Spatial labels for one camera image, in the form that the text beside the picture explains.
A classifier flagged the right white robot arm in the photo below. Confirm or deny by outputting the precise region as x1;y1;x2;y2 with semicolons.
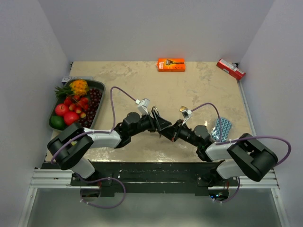
159;120;278;186

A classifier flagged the small brass padlock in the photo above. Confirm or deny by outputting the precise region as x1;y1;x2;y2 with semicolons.
179;106;188;113

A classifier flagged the blue zigzag patterned pouch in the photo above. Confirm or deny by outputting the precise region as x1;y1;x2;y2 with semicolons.
210;117;232;142

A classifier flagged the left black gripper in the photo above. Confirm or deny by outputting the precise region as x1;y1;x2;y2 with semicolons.
130;110;171;137

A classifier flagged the orange razor box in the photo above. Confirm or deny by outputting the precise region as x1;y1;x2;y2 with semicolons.
156;58;186;72

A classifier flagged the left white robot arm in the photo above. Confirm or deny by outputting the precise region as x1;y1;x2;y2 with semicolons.
47;111;171;185

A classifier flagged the red apple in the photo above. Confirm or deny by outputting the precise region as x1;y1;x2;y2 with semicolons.
55;104;69;117
63;111;79;125

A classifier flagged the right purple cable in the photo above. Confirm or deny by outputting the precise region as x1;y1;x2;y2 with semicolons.
191;102;292;166

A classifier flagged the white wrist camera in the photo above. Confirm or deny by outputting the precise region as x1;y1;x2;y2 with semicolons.
135;98;150;115
181;108;192;125

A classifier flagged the red white box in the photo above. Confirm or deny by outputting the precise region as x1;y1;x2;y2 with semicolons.
216;59;246;80

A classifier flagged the dark green fruit tray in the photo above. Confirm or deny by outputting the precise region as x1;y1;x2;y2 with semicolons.
49;79;106;131

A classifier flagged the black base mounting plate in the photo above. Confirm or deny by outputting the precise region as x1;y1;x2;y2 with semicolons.
40;160;263;198

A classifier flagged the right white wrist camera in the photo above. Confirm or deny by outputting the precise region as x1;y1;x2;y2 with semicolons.
181;108;192;125

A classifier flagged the small white blue box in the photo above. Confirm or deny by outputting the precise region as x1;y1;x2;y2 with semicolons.
62;76;93;84

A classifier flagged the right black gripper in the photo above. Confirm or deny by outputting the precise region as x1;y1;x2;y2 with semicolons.
160;119;201;148

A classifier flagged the green lime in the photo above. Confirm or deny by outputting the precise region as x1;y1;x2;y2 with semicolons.
51;116;65;130

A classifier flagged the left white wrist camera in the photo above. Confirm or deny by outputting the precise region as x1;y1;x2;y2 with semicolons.
135;98;150;115

